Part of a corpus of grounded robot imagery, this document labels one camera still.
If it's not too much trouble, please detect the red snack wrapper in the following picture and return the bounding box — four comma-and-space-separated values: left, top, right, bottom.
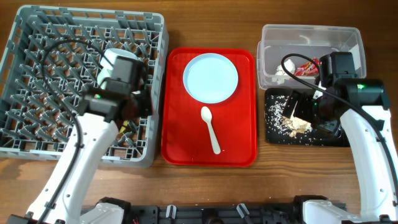
294, 62, 318, 76

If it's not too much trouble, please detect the white plastic spoon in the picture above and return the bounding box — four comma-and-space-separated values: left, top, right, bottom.
201, 106, 221, 154

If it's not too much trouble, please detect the large light blue plate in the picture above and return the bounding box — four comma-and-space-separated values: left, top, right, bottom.
183, 53, 239, 104

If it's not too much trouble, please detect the yellow cup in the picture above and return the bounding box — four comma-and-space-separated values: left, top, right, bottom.
119, 121, 128, 133

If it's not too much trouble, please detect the green bowl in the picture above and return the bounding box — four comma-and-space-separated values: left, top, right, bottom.
96, 68, 113, 89

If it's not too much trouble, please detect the small light blue bowl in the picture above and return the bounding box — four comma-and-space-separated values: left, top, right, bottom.
100, 48, 138, 70

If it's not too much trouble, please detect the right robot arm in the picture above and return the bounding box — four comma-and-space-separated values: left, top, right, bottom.
284, 52, 397, 223

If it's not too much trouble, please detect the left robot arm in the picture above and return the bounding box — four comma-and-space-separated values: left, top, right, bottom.
7, 56, 152, 223

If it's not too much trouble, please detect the grey dishwasher rack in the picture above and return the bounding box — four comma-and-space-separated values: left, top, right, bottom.
1, 5, 169, 168

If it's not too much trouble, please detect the food scraps and rice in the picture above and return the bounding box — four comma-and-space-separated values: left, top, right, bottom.
266, 95, 312, 138

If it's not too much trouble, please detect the black tray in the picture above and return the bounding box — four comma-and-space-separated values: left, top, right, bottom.
264, 88, 349, 147

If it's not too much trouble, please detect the crumpled white tissue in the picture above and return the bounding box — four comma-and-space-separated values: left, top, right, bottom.
272, 58, 296, 85

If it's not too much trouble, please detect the red plastic tray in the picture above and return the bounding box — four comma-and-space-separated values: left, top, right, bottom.
161, 47, 257, 167

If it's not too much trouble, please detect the clear plastic bin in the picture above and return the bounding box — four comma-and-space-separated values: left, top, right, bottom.
256, 24, 367, 90

